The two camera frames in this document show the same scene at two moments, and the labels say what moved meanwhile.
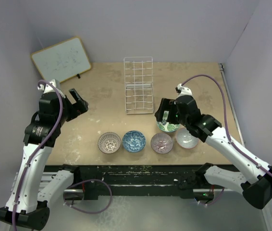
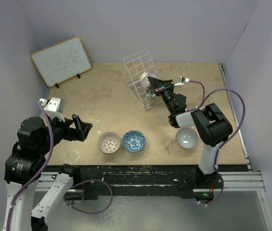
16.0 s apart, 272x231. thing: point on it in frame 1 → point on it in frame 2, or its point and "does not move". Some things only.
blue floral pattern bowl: [133, 141] does not move
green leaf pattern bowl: [165, 126] → [150, 93]
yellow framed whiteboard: [62, 61] does not move
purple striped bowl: [162, 143] → [145, 83]
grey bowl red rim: [185, 139] does not move
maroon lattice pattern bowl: [109, 143] does not move
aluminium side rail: [231, 103] does not move
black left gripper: [76, 109] → [83, 126]
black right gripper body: [172, 106] → [168, 94]
